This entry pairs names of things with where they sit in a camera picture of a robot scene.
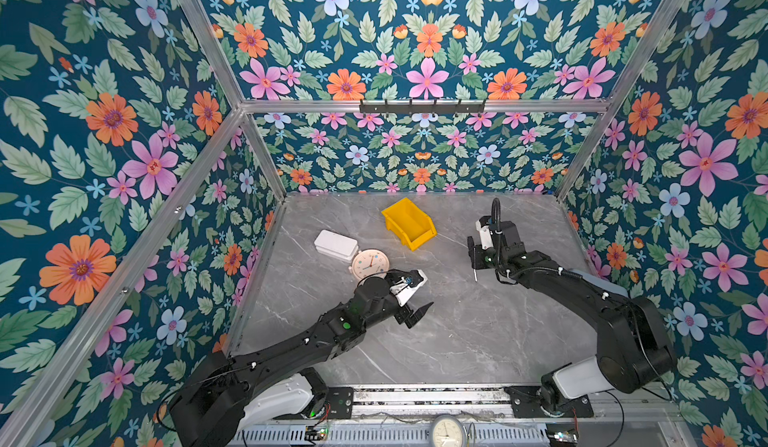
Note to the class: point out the round dial gauge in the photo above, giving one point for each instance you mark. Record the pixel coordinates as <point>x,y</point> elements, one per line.
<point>447,431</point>

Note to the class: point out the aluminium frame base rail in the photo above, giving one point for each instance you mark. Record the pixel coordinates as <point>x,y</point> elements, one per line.
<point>248,305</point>

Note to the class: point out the black hook rail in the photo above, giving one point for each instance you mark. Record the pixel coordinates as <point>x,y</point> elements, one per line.
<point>409,107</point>

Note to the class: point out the screwdriver with black handle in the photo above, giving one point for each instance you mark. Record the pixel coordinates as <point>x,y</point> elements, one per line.
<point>475,255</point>

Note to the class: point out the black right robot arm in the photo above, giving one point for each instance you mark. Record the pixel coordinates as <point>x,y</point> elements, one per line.
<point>632,346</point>

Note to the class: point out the yellow plastic storage bin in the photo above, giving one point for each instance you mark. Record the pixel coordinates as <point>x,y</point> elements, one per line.
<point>409,224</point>

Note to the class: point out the aluminium frame corner post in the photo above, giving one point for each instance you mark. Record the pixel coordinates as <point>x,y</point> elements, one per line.
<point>262,155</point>

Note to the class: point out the cream alarm clock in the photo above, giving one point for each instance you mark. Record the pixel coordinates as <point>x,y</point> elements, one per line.
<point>369,262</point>

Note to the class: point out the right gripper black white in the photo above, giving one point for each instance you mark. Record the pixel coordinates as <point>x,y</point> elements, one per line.
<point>478,252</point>

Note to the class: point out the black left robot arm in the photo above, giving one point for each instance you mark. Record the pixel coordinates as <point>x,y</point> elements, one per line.
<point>208,408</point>

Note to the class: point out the white rectangular plastic case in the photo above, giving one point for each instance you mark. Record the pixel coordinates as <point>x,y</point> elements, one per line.
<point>336,246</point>

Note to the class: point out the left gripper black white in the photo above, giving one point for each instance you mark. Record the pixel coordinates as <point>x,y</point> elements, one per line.
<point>406,316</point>

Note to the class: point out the aluminium mounting rail front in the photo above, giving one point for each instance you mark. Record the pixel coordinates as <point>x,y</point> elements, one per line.
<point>489,401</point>

